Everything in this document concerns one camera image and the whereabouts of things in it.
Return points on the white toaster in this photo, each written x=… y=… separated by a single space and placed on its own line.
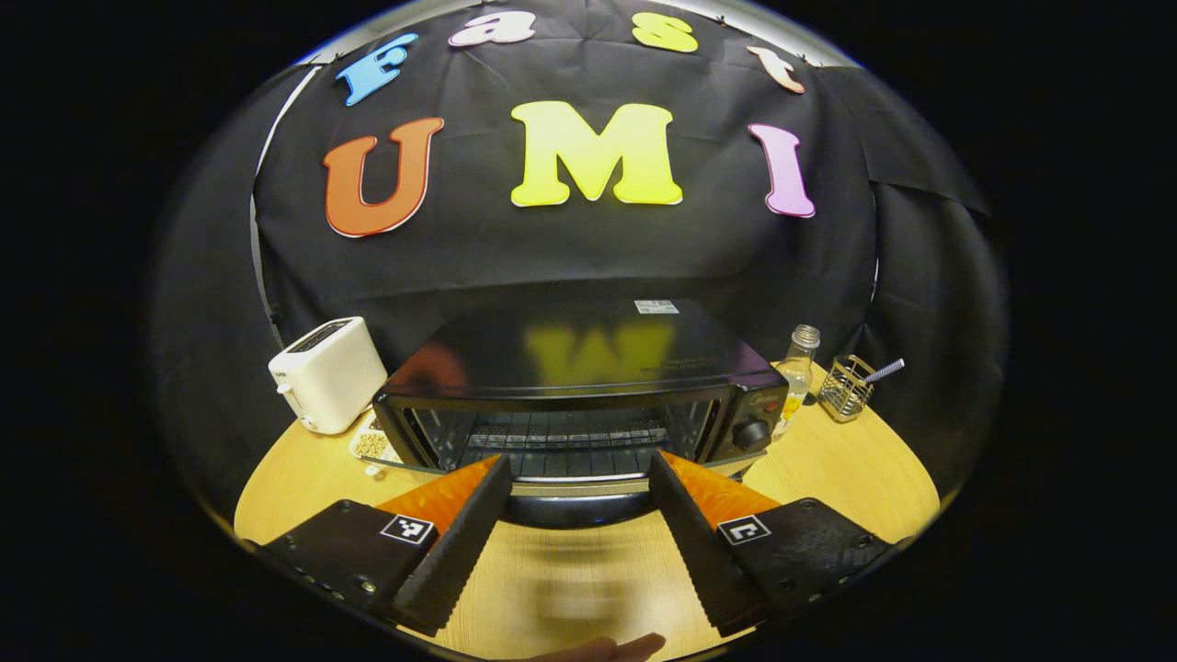
x=326 y=372

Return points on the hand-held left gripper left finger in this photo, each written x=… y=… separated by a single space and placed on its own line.
x=460 y=552

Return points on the black electric oven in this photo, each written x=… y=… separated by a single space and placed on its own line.
x=588 y=354

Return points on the metal utensil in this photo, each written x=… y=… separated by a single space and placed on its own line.
x=887 y=370

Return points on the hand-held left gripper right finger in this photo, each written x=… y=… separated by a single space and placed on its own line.
x=703 y=552

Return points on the white divided seasoning dish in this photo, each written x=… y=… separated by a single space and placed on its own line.
x=371 y=445

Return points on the black backdrop cloth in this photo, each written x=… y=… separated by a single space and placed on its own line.
x=570 y=248

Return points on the clear glass bottle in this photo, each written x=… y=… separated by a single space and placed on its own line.
x=796 y=372

